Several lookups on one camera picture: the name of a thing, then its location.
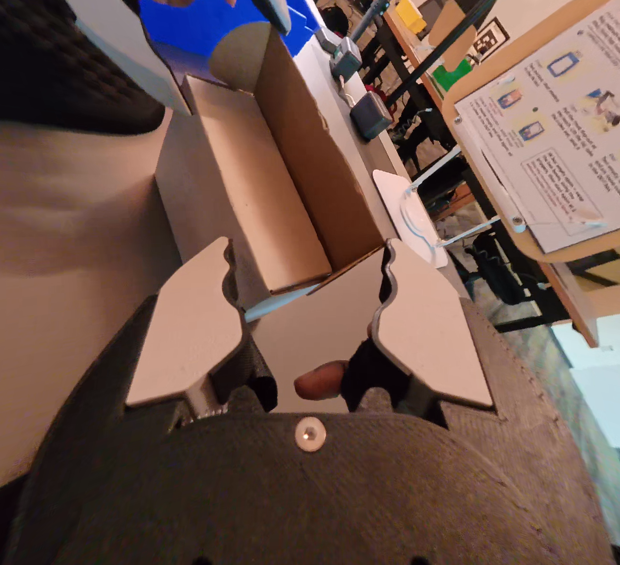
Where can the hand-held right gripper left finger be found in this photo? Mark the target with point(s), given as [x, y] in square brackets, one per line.
[189, 332]

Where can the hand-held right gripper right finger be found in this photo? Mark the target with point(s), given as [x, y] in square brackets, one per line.
[426, 332]

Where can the blue plastic bin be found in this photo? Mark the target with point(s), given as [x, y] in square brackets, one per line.
[193, 27]

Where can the white cardboard mailer box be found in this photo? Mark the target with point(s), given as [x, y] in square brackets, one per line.
[252, 178]

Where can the person's right hand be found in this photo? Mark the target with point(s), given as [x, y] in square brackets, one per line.
[317, 381]

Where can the dark grey box device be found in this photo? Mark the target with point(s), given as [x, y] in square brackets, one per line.
[346, 59]
[370, 115]
[325, 40]

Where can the long wooden table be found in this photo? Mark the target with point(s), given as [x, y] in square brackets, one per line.
[574, 306]

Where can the yellow plastic bin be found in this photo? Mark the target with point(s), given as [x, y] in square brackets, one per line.
[410, 15]

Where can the small green bin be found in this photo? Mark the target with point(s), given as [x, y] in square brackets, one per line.
[450, 77]

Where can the printed instruction sheet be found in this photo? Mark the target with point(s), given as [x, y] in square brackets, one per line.
[557, 148]

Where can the framed black-white marker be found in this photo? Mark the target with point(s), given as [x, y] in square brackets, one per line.
[490, 40]

